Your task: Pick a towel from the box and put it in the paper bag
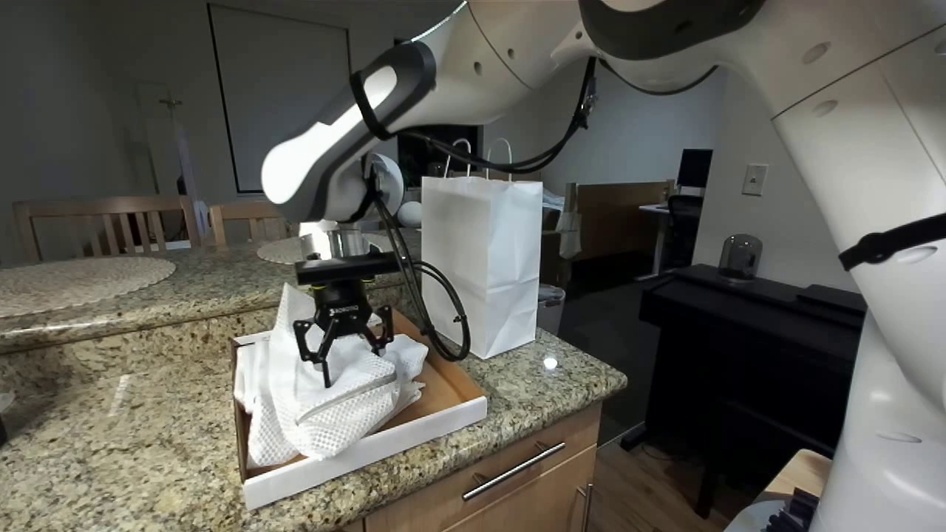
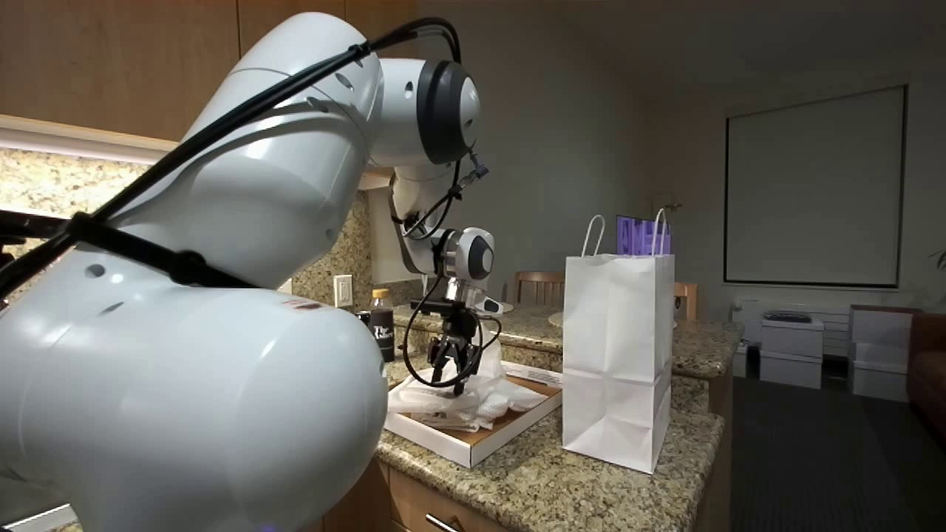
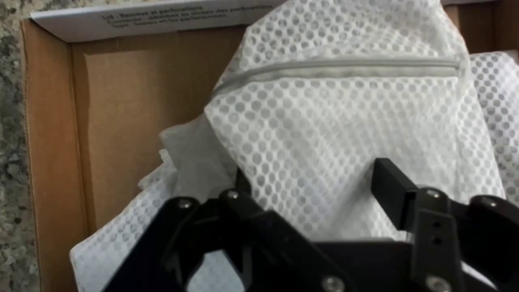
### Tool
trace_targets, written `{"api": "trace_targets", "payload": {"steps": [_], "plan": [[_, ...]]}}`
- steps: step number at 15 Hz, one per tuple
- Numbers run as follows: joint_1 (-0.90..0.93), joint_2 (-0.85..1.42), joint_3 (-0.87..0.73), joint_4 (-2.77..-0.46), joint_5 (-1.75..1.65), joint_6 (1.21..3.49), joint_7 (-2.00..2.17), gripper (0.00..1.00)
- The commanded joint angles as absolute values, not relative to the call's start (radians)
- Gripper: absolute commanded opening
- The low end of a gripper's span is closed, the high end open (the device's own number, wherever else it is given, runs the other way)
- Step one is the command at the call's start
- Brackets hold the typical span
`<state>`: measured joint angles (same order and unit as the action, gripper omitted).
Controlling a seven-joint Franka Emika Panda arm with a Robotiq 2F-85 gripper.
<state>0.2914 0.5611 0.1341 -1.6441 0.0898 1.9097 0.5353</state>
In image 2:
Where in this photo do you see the dark bottle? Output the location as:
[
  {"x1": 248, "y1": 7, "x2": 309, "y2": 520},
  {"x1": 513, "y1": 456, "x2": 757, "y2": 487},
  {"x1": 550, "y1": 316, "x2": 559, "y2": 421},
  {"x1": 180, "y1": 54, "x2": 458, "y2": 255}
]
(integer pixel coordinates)
[{"x1": 364, "y1": 286, "x2": 399, "y2": 365}]

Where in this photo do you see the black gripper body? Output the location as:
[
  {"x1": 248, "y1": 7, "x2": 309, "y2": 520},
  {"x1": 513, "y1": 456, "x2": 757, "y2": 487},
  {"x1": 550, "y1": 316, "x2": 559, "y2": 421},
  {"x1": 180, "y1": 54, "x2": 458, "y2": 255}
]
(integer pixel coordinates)
[{"x1": 436, "y1": 300, "x2": 486, "y2": 360}]

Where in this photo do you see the white storage box stack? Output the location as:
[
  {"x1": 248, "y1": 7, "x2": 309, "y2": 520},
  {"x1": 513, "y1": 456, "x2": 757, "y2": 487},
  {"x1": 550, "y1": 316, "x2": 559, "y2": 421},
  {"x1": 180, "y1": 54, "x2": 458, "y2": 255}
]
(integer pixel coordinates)
[
  {"x1": 757, "y1": 307, "x2": 828, "y2": 393},
  {"x1": 848, "y1": 301, "x2": 918, "y2": 404}
]

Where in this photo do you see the black cable strap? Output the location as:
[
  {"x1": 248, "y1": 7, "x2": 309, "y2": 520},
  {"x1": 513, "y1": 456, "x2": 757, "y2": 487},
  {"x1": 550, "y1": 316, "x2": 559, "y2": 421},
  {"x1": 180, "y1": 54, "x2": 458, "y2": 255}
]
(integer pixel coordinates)
[{"x1": 64, "y1": 211, "x2": 260, "y2": 289}]

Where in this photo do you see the white projector screen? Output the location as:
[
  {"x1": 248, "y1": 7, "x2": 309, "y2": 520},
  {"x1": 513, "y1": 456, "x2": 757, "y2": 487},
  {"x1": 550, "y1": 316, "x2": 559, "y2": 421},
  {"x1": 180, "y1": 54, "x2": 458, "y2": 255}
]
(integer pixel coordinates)
[{"x1": 721, "y1": 84, "x2": 911, "y2": 289}]

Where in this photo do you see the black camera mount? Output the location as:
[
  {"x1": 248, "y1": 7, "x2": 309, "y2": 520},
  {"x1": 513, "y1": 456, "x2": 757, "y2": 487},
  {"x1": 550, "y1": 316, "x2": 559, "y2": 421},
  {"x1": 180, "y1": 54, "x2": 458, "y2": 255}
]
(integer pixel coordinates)
[{"x1": 0, "y1": 208, "x2": 72, "y2": 271}]

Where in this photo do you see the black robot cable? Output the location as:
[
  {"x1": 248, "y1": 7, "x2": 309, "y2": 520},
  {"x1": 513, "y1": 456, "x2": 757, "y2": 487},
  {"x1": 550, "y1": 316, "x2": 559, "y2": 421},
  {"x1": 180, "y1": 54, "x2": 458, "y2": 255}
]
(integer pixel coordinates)
[{"x1": 0, "y1": 16, "x2": 507, "y2": 393}]

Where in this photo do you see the white paper bag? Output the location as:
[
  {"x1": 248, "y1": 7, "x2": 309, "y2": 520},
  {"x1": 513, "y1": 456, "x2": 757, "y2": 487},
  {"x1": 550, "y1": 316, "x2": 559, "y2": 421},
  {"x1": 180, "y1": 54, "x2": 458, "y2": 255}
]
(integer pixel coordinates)
[{"x1": 559, "y1": 211, "x2": 680, "y2": 478}]

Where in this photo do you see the flat white cardboard box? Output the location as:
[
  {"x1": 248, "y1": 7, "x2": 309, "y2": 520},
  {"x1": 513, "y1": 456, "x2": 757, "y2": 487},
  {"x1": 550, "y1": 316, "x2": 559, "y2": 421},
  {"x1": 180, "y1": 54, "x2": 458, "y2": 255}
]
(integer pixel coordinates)
[{"x1": 380, "y1": 359, "x2": 563, "y2": 472}]

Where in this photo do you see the purple bag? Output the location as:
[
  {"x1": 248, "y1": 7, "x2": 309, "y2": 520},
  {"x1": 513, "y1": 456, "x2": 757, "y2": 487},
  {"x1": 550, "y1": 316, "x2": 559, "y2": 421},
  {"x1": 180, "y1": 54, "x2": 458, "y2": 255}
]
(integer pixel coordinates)
[{"x1": 613, "y1": 217, "x2": 677, "y2": 261}]

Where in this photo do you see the wooden chair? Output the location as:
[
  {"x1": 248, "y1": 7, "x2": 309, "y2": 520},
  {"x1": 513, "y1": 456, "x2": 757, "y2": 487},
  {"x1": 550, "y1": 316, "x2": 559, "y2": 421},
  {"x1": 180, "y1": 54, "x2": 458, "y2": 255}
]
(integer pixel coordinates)
[
  {"x1": 511, "y1": 268, "x2": 566, "y2": 307},
  {"x1": 671, "y1": 280, "x2": 704, "y2": 326}
]

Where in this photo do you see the white waffle towel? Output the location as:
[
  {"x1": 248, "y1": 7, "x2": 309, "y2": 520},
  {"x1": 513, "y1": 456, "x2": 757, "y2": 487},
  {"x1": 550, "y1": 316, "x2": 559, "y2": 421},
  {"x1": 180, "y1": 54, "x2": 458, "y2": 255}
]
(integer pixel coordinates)
[{"x1": 387, "y1": 367, "x2": 495, "y2": 435}]

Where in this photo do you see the wooden wall cabinet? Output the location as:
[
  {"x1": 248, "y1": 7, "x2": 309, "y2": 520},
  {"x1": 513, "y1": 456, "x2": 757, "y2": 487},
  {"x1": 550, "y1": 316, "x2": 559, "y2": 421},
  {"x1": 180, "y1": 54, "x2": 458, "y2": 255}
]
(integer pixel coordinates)
[{"x1": 0, "y1": 0, "x2": 421, "y2": 161}]

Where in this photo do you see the metal drawer handle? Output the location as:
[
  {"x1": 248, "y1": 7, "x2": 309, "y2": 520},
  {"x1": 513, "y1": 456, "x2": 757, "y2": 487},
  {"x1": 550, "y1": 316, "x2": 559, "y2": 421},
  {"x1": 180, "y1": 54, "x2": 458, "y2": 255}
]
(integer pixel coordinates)
[{"x1": 421, "y1": 509, "x2": 466, "y2": 532}]

